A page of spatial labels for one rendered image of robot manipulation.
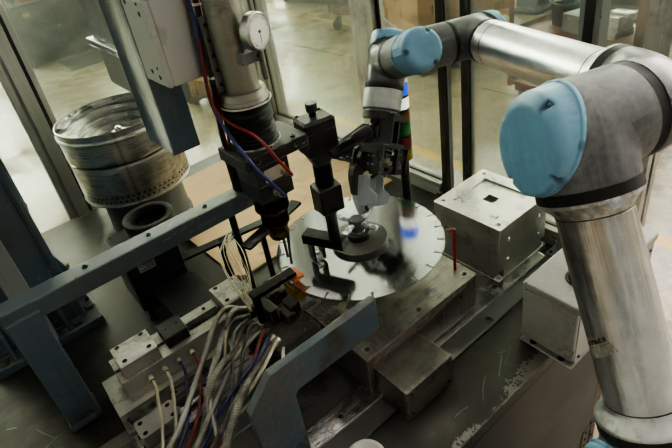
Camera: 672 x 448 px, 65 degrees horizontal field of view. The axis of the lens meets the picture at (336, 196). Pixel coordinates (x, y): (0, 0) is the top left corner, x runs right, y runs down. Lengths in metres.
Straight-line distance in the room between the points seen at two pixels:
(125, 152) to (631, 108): 1.14
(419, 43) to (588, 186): 0.41
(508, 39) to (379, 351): 0.56
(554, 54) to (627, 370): 0.42
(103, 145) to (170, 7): 0.71
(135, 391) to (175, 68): 0.60
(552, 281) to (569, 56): 0.42
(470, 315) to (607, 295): 0.52
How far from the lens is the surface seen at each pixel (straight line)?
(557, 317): 1.02
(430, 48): 0.91
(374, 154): 0.98
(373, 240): 1.02
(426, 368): 0.97
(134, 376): 1.06
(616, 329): 0.67
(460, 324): 1.12
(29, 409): 1.30
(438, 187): 1.50
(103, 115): 1.66
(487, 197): 1.24
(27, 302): 1.02
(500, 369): 1.07
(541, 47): 0.83
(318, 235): 0.96
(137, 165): 1.44
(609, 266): 0.64
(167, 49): 0.77
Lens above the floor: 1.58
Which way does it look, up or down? 32 degrees down
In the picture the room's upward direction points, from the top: 10 degrees counter-clockwise
